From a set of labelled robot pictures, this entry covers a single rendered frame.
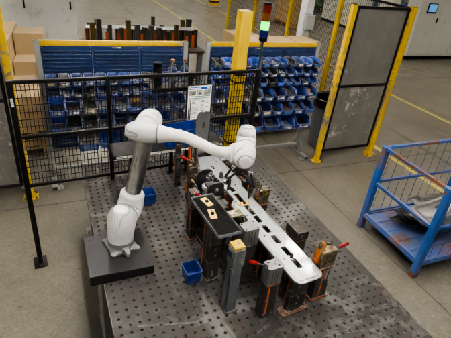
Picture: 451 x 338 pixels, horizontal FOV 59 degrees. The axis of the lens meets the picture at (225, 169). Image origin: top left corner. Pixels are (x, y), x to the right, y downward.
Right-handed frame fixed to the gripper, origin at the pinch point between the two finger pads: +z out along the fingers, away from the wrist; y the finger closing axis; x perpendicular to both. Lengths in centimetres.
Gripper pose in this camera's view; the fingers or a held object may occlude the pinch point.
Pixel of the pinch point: (238, 192)
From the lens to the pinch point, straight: 228.6
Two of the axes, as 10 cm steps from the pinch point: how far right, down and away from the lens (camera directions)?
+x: 4.8, -3.9, 7.8
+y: 8.7, 3.1, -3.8
